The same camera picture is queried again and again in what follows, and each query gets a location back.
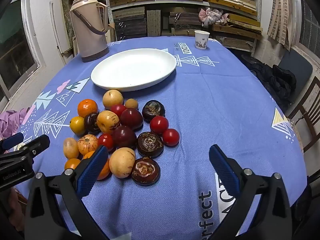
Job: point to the purple cloth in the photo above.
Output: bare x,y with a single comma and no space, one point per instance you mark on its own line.
10,122

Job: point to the pale yellow round fruit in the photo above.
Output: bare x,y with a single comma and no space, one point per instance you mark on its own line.
113,99
122,162

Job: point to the dark water chestnut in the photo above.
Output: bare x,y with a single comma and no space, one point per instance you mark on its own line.
150,145
153,111
145,171
91,123

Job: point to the small striped orange fruit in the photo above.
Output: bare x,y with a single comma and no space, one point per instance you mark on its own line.
87,144

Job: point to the brick pattern cloth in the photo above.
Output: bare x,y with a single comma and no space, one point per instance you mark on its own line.
280,12

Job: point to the small tan longan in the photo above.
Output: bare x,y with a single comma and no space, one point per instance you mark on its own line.
131,103

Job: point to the black jacket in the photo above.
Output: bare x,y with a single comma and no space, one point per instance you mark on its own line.
275,80

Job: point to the tan oval fruit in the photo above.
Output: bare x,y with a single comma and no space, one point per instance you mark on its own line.
70,148

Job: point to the printed paper cup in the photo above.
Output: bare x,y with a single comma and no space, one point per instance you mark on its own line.
201,40

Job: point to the orange mandarin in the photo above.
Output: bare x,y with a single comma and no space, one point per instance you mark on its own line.
87,108
104,171

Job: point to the dark blue chair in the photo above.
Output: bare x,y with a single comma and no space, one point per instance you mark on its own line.
297,65

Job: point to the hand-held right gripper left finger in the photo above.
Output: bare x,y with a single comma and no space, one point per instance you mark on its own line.
92,170

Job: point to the pink crumpled cloth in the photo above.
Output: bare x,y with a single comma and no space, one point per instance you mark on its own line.
212,16

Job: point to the red cherry tomato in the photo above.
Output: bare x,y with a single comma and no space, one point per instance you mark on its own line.
171,137
117,109
106,141
159,125

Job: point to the blue printed tablecloth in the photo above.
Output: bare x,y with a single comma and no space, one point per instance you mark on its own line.
200,105

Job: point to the dark red plum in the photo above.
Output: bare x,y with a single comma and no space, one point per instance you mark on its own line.
124,137
131,118

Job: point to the beige thermos jug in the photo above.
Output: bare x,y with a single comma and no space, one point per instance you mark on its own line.
87,30

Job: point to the white framed window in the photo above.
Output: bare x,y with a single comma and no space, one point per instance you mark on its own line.
15,50

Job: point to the striped pepino melon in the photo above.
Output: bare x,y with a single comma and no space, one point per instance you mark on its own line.
107,122

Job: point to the brown wooden chair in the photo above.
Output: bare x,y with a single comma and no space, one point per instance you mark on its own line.
295,111

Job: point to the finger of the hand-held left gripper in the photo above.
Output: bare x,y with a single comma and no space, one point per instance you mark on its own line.
12,141
37,143

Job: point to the window with metal grille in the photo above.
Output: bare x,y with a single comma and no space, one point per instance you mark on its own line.
310,27

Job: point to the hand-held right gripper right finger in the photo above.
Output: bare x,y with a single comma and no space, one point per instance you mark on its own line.
223,167

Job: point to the white oval plate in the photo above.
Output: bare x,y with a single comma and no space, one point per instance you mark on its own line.
135,67

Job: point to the yellow cherry tomato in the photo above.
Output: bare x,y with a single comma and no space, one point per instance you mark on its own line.
77,125

